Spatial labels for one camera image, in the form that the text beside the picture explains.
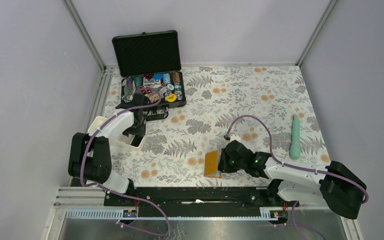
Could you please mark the blue round chip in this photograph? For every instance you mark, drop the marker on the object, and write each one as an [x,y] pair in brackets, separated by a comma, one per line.
[158,76]

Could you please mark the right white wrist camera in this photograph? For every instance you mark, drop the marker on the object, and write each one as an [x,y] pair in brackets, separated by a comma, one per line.
[232,137]

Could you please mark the floral patterned table mat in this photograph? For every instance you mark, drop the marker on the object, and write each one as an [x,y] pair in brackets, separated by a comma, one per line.
[261,102]

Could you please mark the black poker chip case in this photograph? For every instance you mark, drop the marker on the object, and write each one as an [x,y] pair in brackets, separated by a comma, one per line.
[139,58]

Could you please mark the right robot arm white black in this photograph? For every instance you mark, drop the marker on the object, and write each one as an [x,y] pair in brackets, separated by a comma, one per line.
[333,185]

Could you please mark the orange leather card holder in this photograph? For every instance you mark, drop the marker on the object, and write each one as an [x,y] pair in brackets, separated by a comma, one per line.
[211,162]

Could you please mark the mint green wand massager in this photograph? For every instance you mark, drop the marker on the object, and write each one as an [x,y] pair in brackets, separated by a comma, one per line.
[295,144]

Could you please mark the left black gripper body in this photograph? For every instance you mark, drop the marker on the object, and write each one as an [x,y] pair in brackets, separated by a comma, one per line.
[138,128]

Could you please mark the white rectangular plastic tray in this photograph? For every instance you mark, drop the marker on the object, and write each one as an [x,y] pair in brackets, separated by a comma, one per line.
[112,131]

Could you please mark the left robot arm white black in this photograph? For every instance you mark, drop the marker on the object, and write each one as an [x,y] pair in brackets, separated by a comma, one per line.
[90,157]

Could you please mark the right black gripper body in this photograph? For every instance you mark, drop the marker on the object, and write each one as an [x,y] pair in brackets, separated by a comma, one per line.
[229,165]

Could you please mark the yellow round chip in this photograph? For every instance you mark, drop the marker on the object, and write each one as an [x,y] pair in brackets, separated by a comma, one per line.
[171,97]

